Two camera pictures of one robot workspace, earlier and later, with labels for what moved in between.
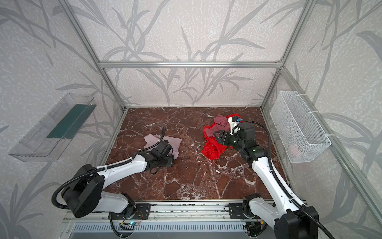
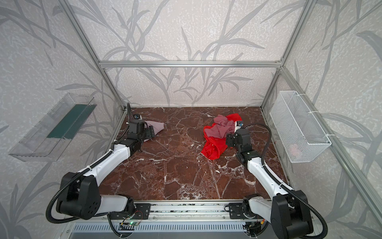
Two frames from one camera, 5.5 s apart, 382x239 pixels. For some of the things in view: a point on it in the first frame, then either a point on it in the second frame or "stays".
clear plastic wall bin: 46,142 stays
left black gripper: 168,160 -> 150,131
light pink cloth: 173,142 -> 157,126
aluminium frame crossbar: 189,63 stays
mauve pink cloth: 222,124 stays
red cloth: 213,148 stays
